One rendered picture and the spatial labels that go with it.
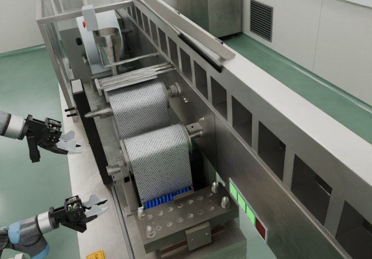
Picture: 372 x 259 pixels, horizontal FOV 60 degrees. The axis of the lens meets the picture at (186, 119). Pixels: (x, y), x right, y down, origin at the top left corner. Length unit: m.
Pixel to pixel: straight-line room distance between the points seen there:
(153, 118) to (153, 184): 0.30
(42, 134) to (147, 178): 0.44
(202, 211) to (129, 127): 0.48
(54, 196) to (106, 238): 1.72
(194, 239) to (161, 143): 0.40
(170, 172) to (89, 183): 0.57
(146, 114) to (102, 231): 0.55
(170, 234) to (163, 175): 0.24
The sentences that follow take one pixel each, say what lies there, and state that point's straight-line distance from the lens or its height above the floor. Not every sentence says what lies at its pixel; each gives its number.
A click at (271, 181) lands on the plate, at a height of 1.43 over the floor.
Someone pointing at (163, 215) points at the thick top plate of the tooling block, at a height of 1.03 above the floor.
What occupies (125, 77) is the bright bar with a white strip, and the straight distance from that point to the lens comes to 1.46.
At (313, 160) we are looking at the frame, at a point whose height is 1.60.
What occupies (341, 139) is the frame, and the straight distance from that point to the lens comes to 0.71.
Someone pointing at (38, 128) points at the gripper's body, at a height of 1.50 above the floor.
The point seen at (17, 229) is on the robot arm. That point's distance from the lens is 1.39.
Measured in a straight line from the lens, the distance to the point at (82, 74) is 2.18.
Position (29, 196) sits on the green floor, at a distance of 3.32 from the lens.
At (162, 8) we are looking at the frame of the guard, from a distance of 0.90.
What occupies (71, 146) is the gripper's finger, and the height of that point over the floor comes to 1.41.
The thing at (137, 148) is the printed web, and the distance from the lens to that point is 1.27.
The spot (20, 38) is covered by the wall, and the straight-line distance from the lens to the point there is 6.85.
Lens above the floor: 2.08
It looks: 34 degrees down
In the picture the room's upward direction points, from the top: 7 degrees counter-clockwise
